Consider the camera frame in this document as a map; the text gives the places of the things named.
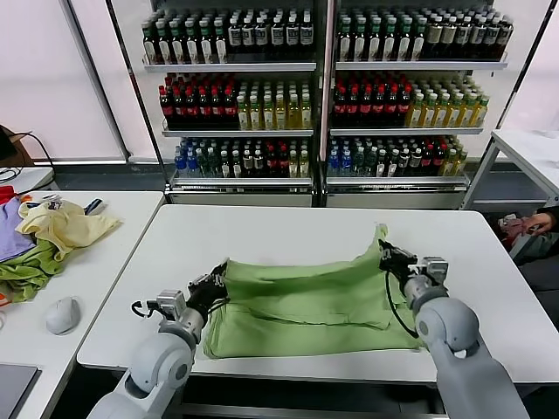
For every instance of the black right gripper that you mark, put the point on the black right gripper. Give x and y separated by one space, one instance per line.
397 268

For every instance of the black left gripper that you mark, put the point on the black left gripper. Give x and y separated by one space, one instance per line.
203 299

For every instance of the light green button shirt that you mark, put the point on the light green button shirt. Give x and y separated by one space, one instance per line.
305 305

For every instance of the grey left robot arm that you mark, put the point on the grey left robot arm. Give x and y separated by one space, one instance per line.
157 362

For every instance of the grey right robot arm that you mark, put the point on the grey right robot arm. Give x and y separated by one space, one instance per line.
450 327

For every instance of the bystander hand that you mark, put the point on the bystander hand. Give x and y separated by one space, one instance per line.
540 222

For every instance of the small white cap dark bottle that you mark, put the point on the small white cap dark bottle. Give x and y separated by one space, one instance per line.
416 165
247 166
258 166
393 165
224 166
404 165
236 166
382 165

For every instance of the small dark green bottle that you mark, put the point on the small dark green bottle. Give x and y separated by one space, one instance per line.
211 166
201 166
359 165
371 165

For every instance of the small red label cola bottle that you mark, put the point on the small red label cola bottle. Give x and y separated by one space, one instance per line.
439 165
427 165
271 166
283 166

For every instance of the small blue water bottle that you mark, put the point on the small blue water bottle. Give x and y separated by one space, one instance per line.
190 166
346 165
178 166
334 165

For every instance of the small yellow drink bottle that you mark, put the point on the small yellow drink bottle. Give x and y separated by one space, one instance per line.
460 165
450 165
303 166
293 166

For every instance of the white table grey legs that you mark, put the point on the white table grey legs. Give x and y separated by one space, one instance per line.
479 174

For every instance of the pink garment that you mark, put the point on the pink garment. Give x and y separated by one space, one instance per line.
513 227

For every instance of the grey laundry bin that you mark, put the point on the grey laundry bin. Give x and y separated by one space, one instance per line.
530 249

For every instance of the green cap yellow tea bottle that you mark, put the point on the green cap yellow tea bottle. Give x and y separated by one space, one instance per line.
442 114
455 114
481 114
468 114
429 114
416 114

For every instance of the blue white striped cloth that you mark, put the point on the blue white striped cloth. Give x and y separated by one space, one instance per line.
94 206

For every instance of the red cap cola bottle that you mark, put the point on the red cap cola bottle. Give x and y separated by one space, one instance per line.
164 109
366 107
392 107
353 107
379 107
405 107
191 109
178 109
204 109
229 109
216 109
340 107

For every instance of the grey computer mouse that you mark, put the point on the grey computer mouse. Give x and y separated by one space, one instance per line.
63 316

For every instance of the pale yellow shirt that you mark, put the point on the pale yellow shirt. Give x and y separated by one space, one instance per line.
70 227

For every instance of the white cap yellow tea bottle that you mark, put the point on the white cap yellow tea bottle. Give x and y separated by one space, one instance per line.
293 114
306 114
254 114
280 114
241 114
267 114

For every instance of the white tag bundle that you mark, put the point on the white tag bundle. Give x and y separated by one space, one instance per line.
52 203

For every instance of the metal drink display shelf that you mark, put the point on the metal drink display shelf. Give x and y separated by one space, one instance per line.
230 67
419 66

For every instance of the olive green garment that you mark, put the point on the olive green garment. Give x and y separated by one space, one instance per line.
26 275

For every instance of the orange cloth piece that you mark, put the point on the orange cloth piece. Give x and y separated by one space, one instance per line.
3 300
27 199

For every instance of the green cap dark tea bottle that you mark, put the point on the green cap dark tea bottle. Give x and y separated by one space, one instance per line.
404 46
360 46
418 46
345 46
389 46
206 48
220 48
149 48
374 46
177 48
191 48
163 48

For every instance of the purple garment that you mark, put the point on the purple garment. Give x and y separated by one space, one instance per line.
13 235

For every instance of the dark slanted pole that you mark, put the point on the dark slanted pole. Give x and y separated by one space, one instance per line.
133 87
527 65

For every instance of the beige label dark bottle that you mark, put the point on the beige label dark bottle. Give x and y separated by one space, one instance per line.
448 37
433 37

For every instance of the white cap dark drink bottle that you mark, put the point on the white cap dark drink bottle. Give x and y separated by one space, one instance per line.
464 37
492 37
478 37
505 37

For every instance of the red garment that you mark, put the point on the red garment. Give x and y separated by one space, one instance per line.
5 194

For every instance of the grey window mullion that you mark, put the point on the grey window mullion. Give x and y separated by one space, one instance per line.
101 83

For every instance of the brown cardboard box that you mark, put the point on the brown cardboard box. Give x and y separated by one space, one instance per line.
19 150

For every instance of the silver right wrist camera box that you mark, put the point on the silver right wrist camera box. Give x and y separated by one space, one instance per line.
433 270

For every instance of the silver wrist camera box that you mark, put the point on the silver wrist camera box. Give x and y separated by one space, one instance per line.
171 301
433 270

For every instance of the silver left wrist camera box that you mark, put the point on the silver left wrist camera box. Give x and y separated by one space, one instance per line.
171 301

